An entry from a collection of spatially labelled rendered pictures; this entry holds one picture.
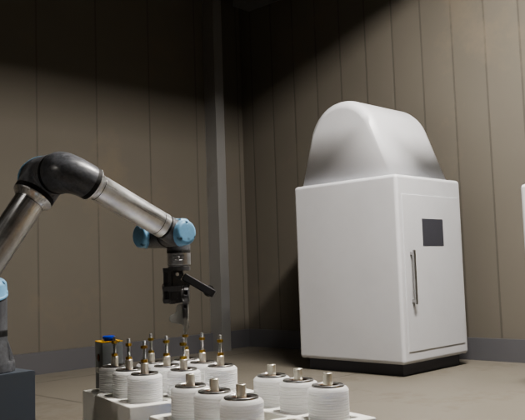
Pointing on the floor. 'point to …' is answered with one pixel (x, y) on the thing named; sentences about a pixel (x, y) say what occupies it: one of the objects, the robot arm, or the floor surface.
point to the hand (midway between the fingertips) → (187, 329)
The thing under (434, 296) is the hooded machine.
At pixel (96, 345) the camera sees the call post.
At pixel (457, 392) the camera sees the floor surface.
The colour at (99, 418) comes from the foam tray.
